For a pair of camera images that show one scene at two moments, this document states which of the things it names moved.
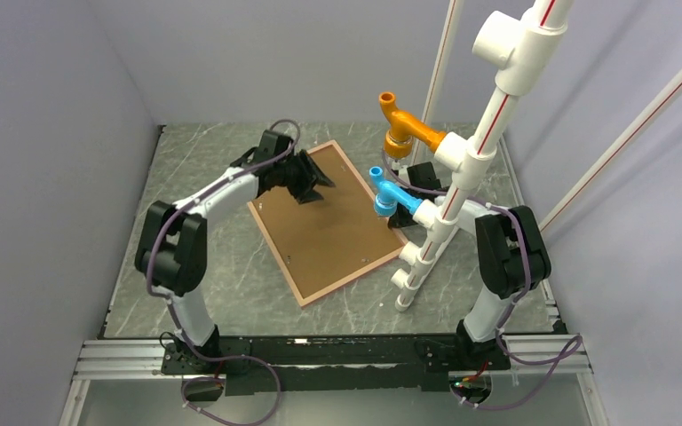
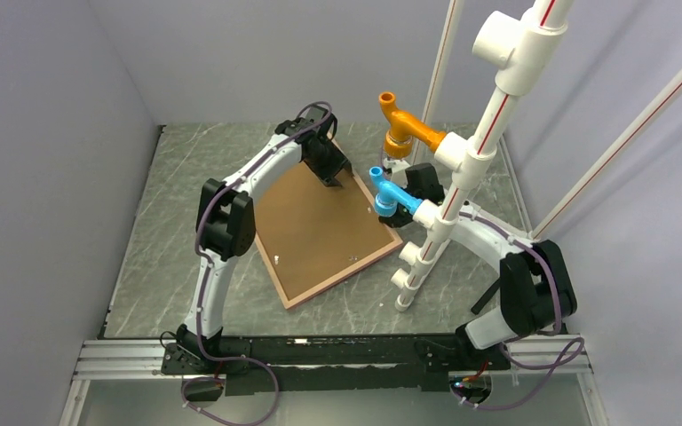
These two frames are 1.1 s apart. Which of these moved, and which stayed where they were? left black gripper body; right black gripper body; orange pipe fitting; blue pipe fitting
Moved: left black gripper body
Stayed: right black gripper body; blue pipe fitting; orange pipe fitting
